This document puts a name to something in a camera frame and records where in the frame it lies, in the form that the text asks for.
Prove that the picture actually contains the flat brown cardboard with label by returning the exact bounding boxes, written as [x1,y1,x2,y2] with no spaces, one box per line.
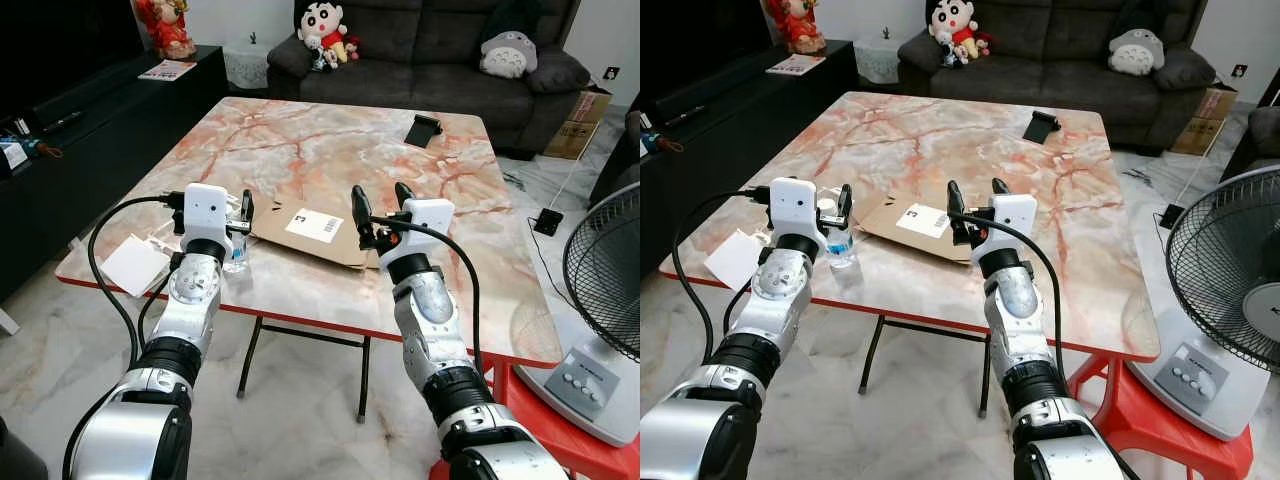
[858,193,978,265]
[249,195,379,270]

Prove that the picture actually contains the white paper sheet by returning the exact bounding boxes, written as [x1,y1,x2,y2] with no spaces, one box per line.
[99,234,172,297]
[704,229,767,292]

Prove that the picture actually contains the black television console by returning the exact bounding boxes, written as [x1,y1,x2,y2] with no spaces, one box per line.
[640,40,860,273]
[0,45,230,303]

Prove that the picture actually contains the black metal table legs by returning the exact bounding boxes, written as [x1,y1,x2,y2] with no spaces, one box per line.
[859,314,994,420]
[236,314,372,424]

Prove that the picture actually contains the red white magazine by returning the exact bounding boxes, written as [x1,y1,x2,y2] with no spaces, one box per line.
[766,54,828,77]
[138,60,199,82]

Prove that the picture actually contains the dark grey fabric sofa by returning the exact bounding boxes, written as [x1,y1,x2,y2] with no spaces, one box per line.
[267,0,593,157]
[896,0,1218,153]

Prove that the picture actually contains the cartoon boy plush doll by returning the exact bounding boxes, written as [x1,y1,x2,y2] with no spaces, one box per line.
[924,0,993,68]
[296,0,362,72]

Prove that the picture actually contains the grey white Totoro plush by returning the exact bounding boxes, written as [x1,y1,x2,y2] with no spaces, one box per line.
[477,29,540,80]
[1106,27,1167,77]

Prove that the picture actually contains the brown cardboard box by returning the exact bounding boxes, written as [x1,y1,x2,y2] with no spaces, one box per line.
[1169,84,1240,157]
[542,87,614,162]

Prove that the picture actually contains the red fortune god figure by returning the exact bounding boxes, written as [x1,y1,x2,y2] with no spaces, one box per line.
[764,0,827,55]
[134,0,199,61]

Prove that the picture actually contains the black flat screen television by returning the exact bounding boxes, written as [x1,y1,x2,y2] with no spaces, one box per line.
[640,0,773,103]
[0,0,147,123]

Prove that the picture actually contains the white standing fan black grille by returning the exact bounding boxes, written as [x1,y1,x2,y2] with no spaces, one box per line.
[1129,164,1280,443]
[540,180,641,448]

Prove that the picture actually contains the dark grey armchair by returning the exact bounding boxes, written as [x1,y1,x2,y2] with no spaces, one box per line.
[1224,104,1280,183]

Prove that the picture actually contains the red plastic stool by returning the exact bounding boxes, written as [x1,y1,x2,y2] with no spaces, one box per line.
[1063,353,1280,480]
[429,358,641,480]

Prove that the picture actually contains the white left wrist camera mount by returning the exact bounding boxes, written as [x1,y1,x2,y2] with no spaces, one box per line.
[183,183,234,246]
[768,178,822,241]

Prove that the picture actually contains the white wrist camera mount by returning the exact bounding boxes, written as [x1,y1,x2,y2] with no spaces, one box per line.
[399,198,456,260]
[183,183,234,246]
[768,178,822,241]
[984,193,1039,253]

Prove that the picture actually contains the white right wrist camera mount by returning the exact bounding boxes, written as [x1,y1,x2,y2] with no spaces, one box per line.
[984,193,1039,253]
[399,198,456,260]

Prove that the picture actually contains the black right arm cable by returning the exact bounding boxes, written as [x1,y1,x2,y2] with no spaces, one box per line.
[948,210,1065,376]
[370,215,483,376]

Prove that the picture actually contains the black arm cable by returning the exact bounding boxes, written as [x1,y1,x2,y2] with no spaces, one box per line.
[62,195,189,479]
[370,215,483,376]
[948,210,1065,376]
[670,189,773,339]

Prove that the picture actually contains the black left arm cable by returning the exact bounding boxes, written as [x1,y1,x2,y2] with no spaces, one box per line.
[62,195,189,479]
[670,189,773,339]

